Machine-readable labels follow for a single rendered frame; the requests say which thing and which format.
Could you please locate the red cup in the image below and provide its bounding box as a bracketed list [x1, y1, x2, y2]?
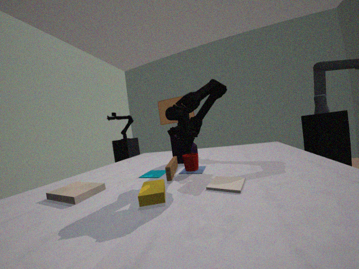
[182, 153, 199, 171]

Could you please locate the tan flat rectangular block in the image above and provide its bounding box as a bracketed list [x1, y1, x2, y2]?
[46, 182, 106, 205]

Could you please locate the yellow block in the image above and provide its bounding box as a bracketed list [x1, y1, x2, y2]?
[138, 179, 165, 207]

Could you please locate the beige flat square slab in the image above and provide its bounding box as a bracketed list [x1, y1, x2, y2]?
[206, 176, 246, 193]

